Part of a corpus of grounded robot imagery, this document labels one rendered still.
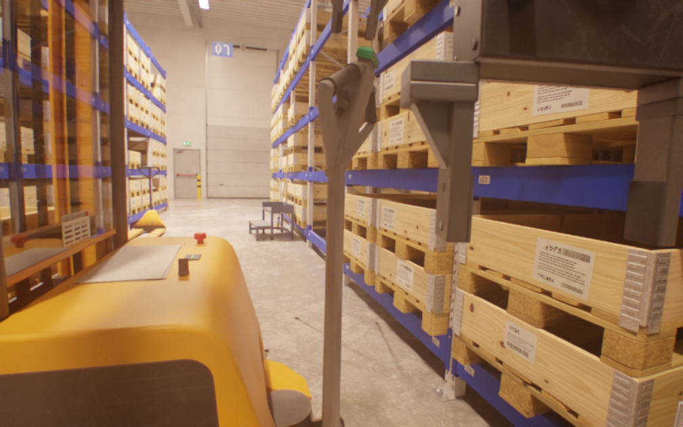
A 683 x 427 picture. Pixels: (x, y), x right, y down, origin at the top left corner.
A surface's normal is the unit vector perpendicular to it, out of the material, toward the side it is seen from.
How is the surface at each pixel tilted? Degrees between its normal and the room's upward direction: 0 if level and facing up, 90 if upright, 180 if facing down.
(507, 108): 90
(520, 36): 90
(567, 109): 90
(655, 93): 90
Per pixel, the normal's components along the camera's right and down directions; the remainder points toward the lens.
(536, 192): -0.96, 0.00
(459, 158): 0.02, 0.11
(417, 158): 0.29, 0.11
